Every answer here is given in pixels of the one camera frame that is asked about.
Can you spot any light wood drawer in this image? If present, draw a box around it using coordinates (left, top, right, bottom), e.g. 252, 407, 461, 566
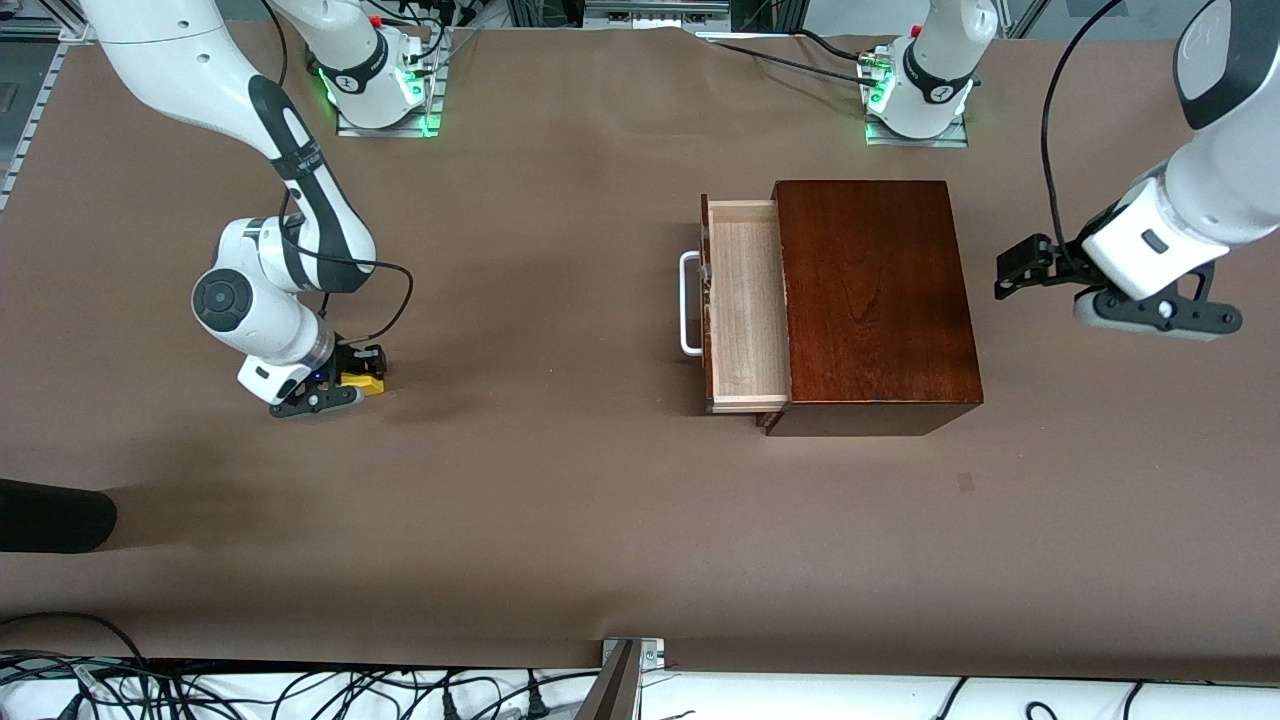
699, 194, 793, 415

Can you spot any white metal drawer handle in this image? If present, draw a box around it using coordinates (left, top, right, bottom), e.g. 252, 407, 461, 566
679, 250, 705, 358

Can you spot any dark brown wooden cabinet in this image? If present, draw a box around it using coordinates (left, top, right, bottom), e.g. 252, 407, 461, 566
755, 180, 984, 438

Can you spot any brown table cover sheet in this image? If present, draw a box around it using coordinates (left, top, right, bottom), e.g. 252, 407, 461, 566
0, 22, 1280, 684

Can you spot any black cylinder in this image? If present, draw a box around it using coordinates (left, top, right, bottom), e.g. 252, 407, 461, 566
0, 478, 118, 554

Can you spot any aluminium pole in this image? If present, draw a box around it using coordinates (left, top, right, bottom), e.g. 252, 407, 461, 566
575, 640, 641, 720

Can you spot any metal equipment box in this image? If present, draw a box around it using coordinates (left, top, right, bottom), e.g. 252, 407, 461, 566
583, 0, 733, 29

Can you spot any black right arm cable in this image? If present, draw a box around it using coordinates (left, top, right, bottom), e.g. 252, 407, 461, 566
278, 185, 415, 349

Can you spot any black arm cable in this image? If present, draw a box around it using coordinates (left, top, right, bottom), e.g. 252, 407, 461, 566
1040, 0, 1128, 286
278, 185, 415, 349

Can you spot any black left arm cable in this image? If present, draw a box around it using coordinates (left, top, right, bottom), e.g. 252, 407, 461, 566
1040, 0, 1128, 286

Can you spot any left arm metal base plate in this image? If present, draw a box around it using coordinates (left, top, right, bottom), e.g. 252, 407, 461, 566
865, 55, 971, 149

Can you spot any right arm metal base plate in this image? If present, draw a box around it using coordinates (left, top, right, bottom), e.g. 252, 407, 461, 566
336, 30, 447, 139

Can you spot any black base cable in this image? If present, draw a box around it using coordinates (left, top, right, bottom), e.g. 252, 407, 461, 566
700, 28, 886, 86

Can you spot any black looped cable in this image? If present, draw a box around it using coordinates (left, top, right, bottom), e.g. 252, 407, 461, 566
0, 612, 151, 691

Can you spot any perforated metal rail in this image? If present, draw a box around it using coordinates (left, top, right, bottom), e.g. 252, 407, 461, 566
0, 25, 69, 211

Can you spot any small metal bracket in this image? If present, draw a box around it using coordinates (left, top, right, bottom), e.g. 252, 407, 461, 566
601, 636, 666, 669

